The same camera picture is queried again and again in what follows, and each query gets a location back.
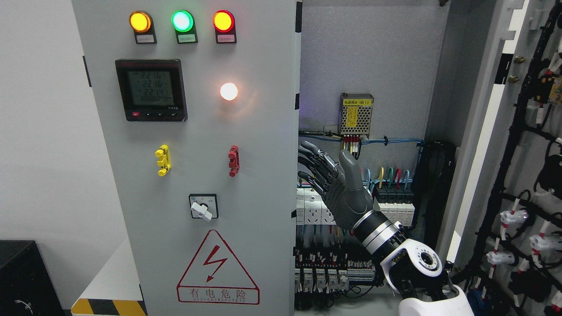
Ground black surge protector modules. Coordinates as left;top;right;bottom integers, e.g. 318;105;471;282
373;186;415;227

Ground red terminal clip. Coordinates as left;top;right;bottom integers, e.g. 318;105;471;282
227;145;240;177

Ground yellow indicator light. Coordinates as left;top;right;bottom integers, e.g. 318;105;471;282
129;11;152;33

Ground lower relay terminal row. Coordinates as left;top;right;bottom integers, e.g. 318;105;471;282
293;244;380;294

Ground white socket breaker row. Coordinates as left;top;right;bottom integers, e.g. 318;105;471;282
296;188;336;225

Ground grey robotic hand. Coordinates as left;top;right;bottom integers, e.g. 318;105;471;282
298;140;373;230

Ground black box at left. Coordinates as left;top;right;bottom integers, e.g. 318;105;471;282
0;240;65;316

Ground black corrugated cable conduit right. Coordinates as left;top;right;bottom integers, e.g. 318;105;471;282
413;140;457;251

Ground black digital power meter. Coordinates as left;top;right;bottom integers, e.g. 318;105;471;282
115;59;188;122

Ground metal mesh power supply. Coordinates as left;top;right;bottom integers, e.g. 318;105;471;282
339;92;374;138

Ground red electric hazard sticker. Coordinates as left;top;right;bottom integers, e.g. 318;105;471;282
177;230;260;305

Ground white rotary selector switch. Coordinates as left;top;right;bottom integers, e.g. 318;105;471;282
189;194;219;222

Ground grey cabinet door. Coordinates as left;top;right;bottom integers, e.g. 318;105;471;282
427;0;561;316
72;0;300;316

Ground yellow terminal clip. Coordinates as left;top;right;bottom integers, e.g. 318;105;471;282
155;144;171;177

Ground green indicator light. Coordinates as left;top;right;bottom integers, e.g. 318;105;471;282
171;10;195;32

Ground red indicator light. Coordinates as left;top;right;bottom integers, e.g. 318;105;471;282
213;10;235;33

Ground white glowing indicator light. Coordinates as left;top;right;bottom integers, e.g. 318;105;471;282
220;82;238;101

